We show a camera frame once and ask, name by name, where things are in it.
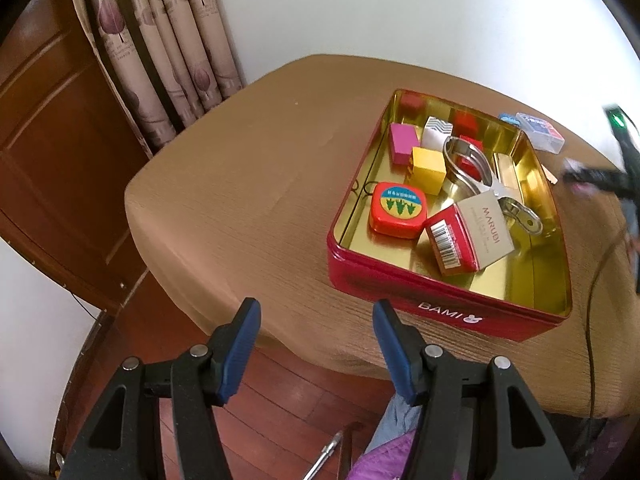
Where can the patterned beige curtain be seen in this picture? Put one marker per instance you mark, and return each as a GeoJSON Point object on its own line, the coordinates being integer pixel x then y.
{"type": "Point", "coordinates": [168, 62]}

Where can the red gold lipstick tube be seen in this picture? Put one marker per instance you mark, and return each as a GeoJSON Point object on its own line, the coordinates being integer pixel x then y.
{"type": "Point", "coordinates": [506, 174]}

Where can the purple clothing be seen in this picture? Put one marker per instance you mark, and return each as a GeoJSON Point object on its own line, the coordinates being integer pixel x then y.
{"type": "Point", "coordinates": [387, 453]}

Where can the small red block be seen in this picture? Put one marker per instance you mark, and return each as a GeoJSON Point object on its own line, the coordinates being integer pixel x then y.
{"type": "Point", "coordinates": [466, 164]}

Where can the brown wooden door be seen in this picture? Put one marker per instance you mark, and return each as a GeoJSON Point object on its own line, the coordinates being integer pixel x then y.
{"type": "Point", "coordinates": [67, 155]}

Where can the black white zigzag cube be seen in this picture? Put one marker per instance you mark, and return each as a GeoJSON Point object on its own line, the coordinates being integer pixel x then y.
{"type": "Point", "coordinates": [435, 133]}

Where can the beige Marubi box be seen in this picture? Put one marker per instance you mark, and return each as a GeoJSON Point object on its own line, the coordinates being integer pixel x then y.
{"type": "Point", "coordinates": [470, 235]}

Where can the red tape measure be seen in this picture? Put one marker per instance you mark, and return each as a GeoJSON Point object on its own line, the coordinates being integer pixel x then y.
{"type": "Point", "coordinates": [397, 210]}

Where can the red gold toffee tin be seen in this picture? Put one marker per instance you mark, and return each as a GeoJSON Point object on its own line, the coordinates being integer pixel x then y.
{"type": "Point", "coordinates": [519, 297]}

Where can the clear floss pick box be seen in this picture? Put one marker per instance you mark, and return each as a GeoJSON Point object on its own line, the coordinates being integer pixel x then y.
{"type": "Point", "coordinates": [542, 135]}

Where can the yellow striped cube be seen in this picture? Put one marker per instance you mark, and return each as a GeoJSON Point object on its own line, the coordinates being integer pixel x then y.
{"type": "Point", "coordinates": [427, 170]}

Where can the blue dotted small box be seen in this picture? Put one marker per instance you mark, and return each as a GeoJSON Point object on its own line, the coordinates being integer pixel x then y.
{"type": "Point", "coordinates": [510, 119]}

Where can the magenta block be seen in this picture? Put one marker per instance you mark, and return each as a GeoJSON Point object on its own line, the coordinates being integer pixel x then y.
{"type": "Point", "coordinates": [403, 139]}

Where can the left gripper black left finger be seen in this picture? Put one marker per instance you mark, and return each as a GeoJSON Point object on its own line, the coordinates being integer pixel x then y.
{"type": "Point", "coordinates": [121, 439]}

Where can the silver pen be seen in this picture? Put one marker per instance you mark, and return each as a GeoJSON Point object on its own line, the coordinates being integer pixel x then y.
{"type": "Point", "coordinates": [326, 453]}

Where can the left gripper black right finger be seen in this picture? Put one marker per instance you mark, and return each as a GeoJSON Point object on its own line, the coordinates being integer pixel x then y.
{"type": "Point", "coordinates": [511, 437]}

